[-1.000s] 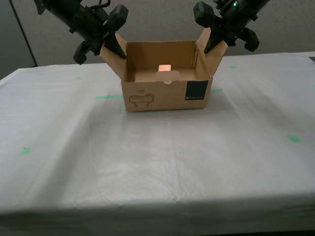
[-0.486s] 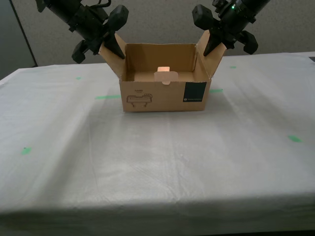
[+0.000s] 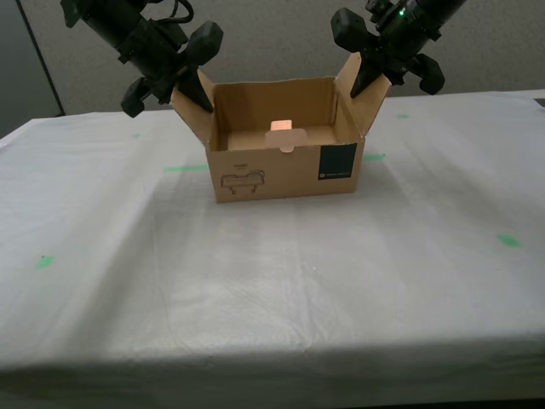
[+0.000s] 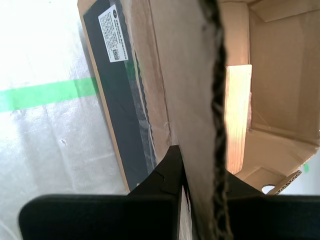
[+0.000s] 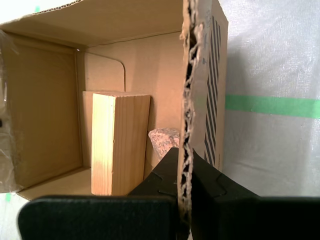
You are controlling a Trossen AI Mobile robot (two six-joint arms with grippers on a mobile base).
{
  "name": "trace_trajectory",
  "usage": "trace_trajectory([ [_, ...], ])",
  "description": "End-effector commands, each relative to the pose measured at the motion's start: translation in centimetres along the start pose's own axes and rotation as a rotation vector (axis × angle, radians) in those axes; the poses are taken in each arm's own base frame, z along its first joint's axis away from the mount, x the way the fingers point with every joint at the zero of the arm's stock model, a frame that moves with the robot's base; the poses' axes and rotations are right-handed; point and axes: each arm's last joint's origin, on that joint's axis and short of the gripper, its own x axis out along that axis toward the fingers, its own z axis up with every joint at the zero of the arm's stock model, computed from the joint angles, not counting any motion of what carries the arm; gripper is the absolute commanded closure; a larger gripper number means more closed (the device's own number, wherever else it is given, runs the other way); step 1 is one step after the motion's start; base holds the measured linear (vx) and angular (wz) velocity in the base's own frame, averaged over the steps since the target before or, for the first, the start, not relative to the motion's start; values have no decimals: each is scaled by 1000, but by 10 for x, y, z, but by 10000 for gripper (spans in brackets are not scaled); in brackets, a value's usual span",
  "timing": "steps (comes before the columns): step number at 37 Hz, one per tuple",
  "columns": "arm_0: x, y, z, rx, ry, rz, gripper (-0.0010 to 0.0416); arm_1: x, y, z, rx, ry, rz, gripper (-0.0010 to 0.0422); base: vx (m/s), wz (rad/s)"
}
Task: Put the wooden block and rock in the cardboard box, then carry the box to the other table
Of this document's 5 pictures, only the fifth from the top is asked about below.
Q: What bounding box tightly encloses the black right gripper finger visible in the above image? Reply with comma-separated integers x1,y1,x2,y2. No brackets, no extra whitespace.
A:
16,146,181,240
190,149,320,240

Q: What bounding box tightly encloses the long green tape strip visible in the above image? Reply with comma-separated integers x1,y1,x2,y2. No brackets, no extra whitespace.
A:
224,94,320,119

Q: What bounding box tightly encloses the brown cardboard box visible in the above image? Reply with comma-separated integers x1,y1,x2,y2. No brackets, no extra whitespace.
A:
0,0,230,240

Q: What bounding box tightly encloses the white plastic table cover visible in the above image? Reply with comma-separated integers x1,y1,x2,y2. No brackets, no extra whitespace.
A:
0,0,320,240

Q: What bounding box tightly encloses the light wooden block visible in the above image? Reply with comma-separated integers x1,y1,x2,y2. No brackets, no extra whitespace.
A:
91,92,152,197

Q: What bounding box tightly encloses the speckled granite rock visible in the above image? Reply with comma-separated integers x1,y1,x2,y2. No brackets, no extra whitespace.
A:
147,127,181,160

